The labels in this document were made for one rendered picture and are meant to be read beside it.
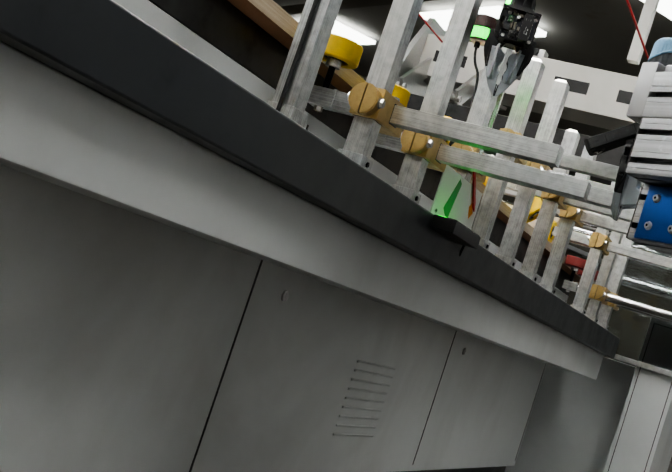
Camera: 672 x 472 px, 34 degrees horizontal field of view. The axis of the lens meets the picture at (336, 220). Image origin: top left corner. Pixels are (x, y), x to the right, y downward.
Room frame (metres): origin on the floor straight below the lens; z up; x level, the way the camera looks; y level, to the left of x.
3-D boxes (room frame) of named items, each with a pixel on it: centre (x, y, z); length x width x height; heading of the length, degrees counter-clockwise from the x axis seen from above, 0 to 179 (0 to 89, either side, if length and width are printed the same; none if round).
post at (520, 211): (2.62, -0.42, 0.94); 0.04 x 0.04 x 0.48; 65
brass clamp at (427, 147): (1.96, -0.11, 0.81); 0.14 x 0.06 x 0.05; 155
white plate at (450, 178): (2.12, -0.22, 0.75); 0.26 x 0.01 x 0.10; 155
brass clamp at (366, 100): (1.73, -0.01, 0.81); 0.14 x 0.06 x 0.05; 155
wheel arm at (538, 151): (1.71, -0.09, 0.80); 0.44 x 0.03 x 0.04; 65
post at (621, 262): (3.98, -1.05, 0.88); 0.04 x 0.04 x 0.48; 65
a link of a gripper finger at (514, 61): (1.93, -0.21, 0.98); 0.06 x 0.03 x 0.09; 175
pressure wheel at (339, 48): (1.79, 0.09, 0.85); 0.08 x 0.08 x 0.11
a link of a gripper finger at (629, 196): (2.05, -0.52, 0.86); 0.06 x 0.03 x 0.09; 65
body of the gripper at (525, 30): (1.93, -0.20, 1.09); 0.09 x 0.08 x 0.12; 175
